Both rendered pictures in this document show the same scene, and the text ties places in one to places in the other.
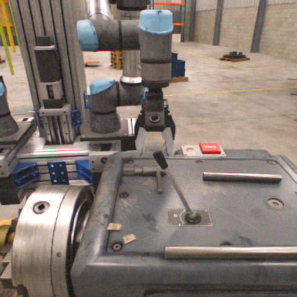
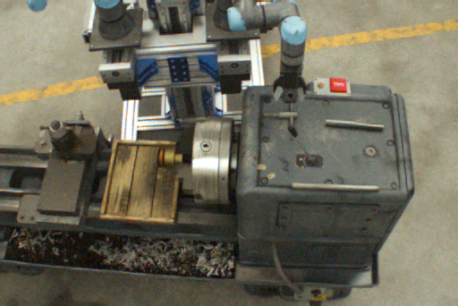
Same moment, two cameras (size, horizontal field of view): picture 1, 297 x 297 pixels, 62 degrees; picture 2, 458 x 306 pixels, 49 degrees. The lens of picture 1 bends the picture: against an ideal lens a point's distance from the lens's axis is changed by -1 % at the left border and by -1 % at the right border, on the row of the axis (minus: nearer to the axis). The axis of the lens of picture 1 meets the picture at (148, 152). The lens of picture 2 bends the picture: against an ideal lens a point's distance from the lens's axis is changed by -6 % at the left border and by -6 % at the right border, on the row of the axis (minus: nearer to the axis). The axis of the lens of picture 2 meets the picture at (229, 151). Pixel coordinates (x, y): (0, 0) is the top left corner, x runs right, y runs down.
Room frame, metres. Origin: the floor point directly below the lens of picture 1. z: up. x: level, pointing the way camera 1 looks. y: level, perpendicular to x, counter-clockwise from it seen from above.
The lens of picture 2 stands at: (-0.46, 0.07, 2.77)
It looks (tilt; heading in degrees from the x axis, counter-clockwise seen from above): 59 degrees down; 7
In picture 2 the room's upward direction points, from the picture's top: 4 degrees counter-clockwise
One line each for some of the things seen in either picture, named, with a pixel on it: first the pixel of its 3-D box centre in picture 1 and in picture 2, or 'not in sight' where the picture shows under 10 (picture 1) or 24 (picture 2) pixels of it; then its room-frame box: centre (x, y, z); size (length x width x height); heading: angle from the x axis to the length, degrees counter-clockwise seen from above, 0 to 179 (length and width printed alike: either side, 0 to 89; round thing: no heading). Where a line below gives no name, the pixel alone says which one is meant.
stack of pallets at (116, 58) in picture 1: (128, 57); not in sight; (10.18, 0.80, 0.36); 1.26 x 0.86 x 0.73; 115
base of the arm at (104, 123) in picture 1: (104, 118); (231, 10); (1.13, 0.21, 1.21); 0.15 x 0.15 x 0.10
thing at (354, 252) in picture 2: not in sight; (305, 227); (0.51, -0.15, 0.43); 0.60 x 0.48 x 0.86; 89
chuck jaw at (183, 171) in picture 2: (17, 267); (188, 180); (0.40, 0.33, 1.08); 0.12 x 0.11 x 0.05; 179
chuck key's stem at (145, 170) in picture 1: (144, 170); (280, 114); (0.57, 0.01, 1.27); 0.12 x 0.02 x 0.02; 91
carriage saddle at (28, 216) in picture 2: not in sight; (59, 174); (0.50, 0.91, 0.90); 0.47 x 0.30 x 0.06; 179
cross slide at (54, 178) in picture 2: not in sight; (67, 165); (0.52, 0.86, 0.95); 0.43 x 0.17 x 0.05; 179
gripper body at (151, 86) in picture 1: (155, 102); (291, 68); (0.64, -0.02, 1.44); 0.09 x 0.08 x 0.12; 179
